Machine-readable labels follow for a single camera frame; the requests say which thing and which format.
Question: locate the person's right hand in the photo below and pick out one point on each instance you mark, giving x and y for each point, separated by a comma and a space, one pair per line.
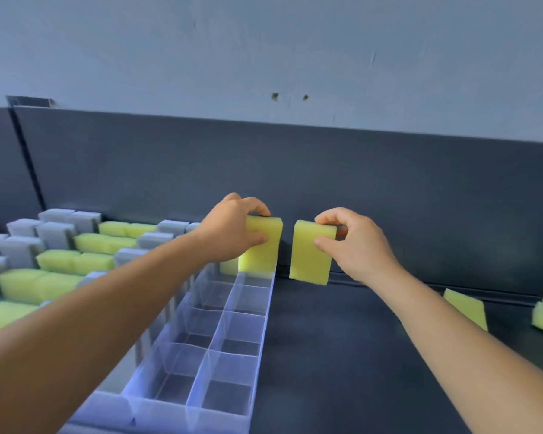
359, 248

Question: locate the person's left hand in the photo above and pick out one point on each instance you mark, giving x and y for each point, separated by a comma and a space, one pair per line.
224, 234

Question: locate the person's right middle finger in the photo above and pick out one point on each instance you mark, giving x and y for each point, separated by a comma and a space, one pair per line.
342, 231

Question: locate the person's left thumb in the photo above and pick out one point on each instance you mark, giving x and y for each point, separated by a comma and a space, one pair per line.
256, 239

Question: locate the person's left middle finger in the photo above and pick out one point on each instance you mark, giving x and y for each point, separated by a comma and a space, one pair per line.
232, 197

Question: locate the person's right thumb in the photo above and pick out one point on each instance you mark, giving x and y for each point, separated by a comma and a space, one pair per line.
325, 244

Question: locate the person's right forearm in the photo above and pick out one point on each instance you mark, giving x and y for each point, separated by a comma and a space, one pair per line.
470, 357

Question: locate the person's left forearm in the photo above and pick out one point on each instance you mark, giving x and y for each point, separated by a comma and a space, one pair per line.
95, 329

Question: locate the dark grey back panel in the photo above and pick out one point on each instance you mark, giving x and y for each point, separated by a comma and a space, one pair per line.
389, 194

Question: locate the clear plastic divided box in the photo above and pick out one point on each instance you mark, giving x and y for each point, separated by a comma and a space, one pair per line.
226, 338

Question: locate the rows of yellow-green sponges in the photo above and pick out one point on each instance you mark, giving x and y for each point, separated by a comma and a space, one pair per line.
61, 262

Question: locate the rows of grey sponges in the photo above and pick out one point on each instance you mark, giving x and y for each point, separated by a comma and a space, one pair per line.
22, 248

